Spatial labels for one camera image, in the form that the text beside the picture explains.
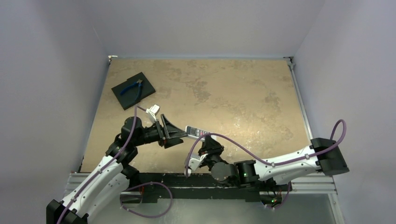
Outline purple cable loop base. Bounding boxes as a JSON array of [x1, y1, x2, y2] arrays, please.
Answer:
[[120, 182, 173, 218]]

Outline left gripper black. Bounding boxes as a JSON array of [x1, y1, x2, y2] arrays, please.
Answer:
[[133, 114, 186, 147]]

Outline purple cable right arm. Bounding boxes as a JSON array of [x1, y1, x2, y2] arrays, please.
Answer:
[[185, 119, 347, 177]]

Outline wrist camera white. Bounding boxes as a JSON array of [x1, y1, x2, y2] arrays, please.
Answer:
[[145, 104, 160, 124], [184, 154, 207, 177]]

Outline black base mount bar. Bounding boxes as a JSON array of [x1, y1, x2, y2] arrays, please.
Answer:
[[129, 173, 275, 202]]

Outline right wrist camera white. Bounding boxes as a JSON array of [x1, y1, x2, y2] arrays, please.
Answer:
[[184, 154, 207, 177]]

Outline blue handled pliers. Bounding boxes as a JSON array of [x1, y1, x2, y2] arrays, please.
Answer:
[[120, 79, 143, 102]]

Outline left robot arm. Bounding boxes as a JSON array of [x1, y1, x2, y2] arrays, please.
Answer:
[[46, 115, 187, 224]]

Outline white remote control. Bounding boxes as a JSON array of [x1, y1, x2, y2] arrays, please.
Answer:
[[185, 126, 209, 140]]

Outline black square pad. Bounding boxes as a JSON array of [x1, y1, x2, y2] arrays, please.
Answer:
[[111, 72, 156, 110]]

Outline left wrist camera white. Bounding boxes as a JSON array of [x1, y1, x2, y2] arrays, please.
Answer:
[[145, 104, 160, 124]]

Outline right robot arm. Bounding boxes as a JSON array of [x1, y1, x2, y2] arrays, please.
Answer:
[[188, 137, 349, 190]]

